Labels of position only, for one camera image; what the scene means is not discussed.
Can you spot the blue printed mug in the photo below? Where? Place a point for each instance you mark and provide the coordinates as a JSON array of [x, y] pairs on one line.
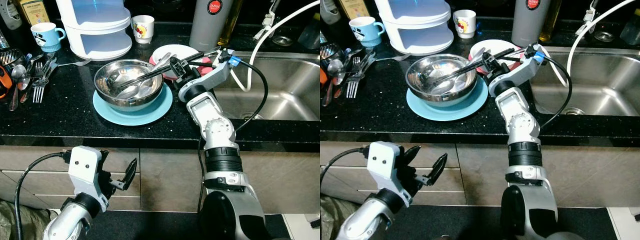
[[45, 36], [364, 30]]

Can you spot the steel sink drain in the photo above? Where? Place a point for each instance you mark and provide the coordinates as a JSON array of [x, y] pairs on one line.
[[247, 116], [573, 111]]

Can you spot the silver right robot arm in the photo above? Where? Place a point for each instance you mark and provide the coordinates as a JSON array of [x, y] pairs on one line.
[[220, 132], [522, 127]]

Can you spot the bottle with yellow label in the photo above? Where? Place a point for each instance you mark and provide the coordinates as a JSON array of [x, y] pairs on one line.
[[356, 7], [34, 11]]

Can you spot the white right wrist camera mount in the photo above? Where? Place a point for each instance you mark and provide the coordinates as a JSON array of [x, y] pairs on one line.
[[517, 70], [210, 75]]

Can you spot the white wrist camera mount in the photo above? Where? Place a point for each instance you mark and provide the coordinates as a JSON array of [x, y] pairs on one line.
[[82, 170], [517, 70], [210, 75], [382, 165]]

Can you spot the stainless steel bowl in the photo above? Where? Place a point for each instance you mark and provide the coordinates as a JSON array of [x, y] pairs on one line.
[[107, 75], [420, 70]]

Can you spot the steel spoon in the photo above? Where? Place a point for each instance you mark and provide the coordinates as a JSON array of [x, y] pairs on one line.
[[17, 74], [334, 67]]

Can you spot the round steel counter cap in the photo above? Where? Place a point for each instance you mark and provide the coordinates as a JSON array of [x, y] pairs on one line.
[[283, 40], [604, 36]]

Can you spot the light blue plate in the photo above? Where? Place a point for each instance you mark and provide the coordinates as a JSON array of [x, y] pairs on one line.
[[470, 107], [150, 112]]

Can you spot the amber oil bottle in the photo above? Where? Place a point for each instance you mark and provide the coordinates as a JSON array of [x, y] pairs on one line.
[[550, 22], [231, 25]]

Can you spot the orange plastic object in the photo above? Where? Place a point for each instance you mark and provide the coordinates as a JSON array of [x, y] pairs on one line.
[[322, 75], [4, 80]]

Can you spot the grey-brown drawer front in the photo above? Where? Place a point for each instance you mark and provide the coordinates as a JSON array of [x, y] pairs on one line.
[[440, 197], [12, 159], [350, 180], [125, 202], [45, 182], [350, 162]]

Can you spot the steel faucet with white wrap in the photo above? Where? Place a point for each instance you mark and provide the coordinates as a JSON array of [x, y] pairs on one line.
[[270, 17], [590, 17]]

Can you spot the white plate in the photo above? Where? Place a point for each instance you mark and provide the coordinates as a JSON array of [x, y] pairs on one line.
[[185, 51], [495, 46]]

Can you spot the grey-brown cabinet door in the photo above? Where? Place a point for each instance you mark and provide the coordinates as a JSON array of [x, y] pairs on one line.
[[590, 175], [170, 180]]

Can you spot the black chopstick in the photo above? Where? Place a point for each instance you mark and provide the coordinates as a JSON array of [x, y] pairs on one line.
[[142, 80], [462, 69], [452, 76], [150, 73]]

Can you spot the white stacked plastic container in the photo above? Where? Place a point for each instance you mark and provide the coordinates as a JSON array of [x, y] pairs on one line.
[[95, 47], [420, 42]]

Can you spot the black floor mat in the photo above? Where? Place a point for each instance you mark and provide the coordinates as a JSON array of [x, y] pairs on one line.
[[450, 225], [150, 225]]

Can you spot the grey plastic object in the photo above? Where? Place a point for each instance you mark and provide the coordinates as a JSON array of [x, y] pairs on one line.
[[7, 15], [329, 11]]

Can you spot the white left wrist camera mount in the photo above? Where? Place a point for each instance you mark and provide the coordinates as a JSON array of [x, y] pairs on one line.
[[82, 170], [382, 165]]

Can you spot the white mug yellow red print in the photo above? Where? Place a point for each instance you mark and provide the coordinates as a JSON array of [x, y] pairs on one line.
[[465, 24], [142, 30]]

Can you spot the olive camouflage cloth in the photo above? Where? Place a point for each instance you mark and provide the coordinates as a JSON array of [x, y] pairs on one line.
[[25, 222], [330, 220]]

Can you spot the grey flask with round sticker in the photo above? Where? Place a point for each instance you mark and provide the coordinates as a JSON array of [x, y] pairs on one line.
[[527, 30], [207, 32]]

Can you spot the stainless steel sink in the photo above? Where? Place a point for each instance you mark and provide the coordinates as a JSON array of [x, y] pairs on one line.
[[290, 85], [600, 82]]

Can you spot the dark translucent bottle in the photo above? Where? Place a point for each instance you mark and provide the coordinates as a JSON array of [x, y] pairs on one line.
[[310, 34], [631, 27]]

